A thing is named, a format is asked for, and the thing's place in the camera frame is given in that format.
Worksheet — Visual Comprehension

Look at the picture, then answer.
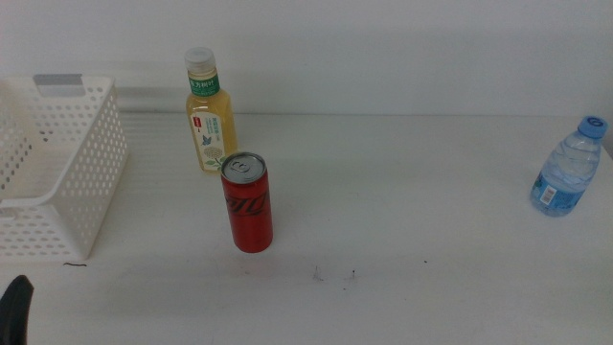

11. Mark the red cola can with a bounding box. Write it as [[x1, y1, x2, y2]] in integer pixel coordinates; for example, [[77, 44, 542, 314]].
[[219, 150, 275, 254]]

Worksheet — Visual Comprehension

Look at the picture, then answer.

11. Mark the yellow tea bottle white cap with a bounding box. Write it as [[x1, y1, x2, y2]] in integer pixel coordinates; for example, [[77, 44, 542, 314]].
[[184, 46, 239, 174]]

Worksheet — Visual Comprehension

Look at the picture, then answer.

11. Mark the clear water bottle blue cap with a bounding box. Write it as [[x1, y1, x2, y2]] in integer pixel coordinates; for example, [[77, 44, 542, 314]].
[[529, 114, 610, 219]]

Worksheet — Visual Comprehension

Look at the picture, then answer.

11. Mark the white perforated plastic basket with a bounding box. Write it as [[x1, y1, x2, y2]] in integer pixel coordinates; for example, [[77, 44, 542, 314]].
[[0, 74, 129, 264]]

